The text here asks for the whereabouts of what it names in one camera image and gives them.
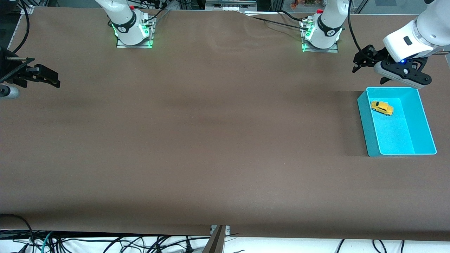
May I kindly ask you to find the yellow beetle toy car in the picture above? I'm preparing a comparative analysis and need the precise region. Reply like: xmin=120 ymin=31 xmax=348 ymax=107
xmin=370 ymin=101 xmax=394 ymax=116

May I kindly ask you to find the teal plastic bin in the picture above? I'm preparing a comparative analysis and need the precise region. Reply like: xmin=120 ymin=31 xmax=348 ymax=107
xmin=357 ymin=87 xmax=437 ymax=157

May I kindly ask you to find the brown table cover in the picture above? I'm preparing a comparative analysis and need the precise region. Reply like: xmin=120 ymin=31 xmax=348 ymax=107
xmin=0 ymin=7 xmax=450 ymax=241

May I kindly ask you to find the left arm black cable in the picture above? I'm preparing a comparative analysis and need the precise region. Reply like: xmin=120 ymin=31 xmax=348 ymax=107
xmin=347 ymin=0 xmax=364 ymax=54

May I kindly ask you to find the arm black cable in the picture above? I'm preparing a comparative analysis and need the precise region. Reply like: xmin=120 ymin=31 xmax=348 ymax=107
xmin=13 ymin=0 xmax=30 ymax=51
xmin=347 ymin=0 xmax=364 ymax=54

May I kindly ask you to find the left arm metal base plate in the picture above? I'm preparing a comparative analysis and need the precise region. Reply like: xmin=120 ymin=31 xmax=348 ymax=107
xmin=302 ymin=19 xmax=339 ymax=53

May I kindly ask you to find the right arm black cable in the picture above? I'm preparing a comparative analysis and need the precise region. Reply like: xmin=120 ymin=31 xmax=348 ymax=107
xmin=13 ymin=0 xmax=30 ymax=51

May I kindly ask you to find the black cable on table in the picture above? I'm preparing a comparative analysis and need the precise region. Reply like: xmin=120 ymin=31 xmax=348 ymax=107
xmin=243 ymin=11 xmax=306 ymax=28

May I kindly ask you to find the aluminium frame rail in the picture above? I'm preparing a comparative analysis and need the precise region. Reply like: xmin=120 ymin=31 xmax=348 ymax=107
xmin=206 ymin=0 xmax=258 ymax=7

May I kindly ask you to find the black looped floor cable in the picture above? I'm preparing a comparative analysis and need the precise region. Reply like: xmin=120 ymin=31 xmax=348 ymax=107
xmin=0 ymin=213 xmax=34 ymax=243

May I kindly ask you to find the teal floor cable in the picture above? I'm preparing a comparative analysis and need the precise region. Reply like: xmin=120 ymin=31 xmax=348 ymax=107
xmin=40 ymin=231 xmax=54 ymax=253

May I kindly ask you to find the aluminium profile post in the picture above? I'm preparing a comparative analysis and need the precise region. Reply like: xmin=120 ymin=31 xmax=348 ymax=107
xmin=202 ymin=225 xmax=231 ymax=253

